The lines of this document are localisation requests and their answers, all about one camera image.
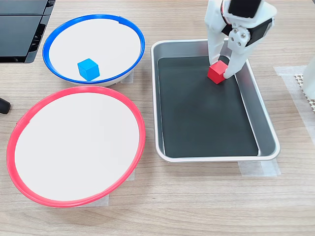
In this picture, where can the red cube block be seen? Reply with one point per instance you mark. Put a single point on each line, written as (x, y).
(216, 72)

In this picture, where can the blue cube block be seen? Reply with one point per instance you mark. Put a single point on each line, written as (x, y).
(88, 70)

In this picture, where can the black tray liner mat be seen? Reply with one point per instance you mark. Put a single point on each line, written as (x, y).
(197, 123)

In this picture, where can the silver metal tray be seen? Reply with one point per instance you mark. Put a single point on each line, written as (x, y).
(268, 137)

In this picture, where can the white mesh non-slip mat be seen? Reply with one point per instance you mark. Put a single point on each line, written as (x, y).
(300, 83)

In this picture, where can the wide clear tape sheet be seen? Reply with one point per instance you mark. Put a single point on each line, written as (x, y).
(292, 98)

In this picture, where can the clear tape strip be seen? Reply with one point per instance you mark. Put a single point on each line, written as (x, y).
(102, 200)
(131, 175)
(261, 168)
(129, 77)

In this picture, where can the blue-rimmed white dish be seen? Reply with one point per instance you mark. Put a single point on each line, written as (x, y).
(103, 41)

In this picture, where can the red-rimmed white dish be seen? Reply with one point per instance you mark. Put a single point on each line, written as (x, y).
(76, 147)

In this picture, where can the black electronic device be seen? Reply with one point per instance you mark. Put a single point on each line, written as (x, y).
(17, 34)

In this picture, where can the black rounded object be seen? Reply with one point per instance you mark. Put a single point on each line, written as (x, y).
(4, 105)

